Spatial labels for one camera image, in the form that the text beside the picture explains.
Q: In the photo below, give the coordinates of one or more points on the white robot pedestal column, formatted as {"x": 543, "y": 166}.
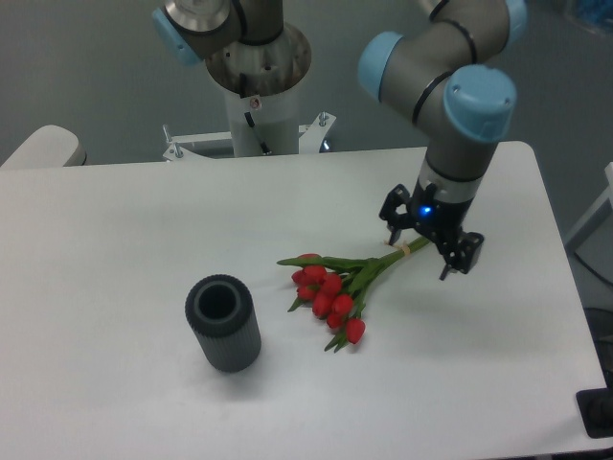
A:
{"x": 261, "y": 84}

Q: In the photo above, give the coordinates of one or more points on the beige chair back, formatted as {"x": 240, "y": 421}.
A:
{"x": 48, "y": 147}

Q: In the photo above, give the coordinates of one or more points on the red tulip bouquet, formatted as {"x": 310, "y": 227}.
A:
{"x": 336, "y": 289}

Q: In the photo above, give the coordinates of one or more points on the grey robot arm, blue caps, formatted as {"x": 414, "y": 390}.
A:
{"x": 439, "y": 81}

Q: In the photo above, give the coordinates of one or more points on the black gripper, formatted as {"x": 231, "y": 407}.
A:
{"x": 437, "y": 220}

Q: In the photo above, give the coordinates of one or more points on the dark grey ribbed vase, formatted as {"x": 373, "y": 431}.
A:
{"x": 221, "y": 313}

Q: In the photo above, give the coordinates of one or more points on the white pedestal base bracket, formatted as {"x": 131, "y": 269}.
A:
{"x": 311, "y": 138}

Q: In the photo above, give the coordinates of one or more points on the black device at table edge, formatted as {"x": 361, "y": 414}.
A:
{"x": 595, "y": 407}

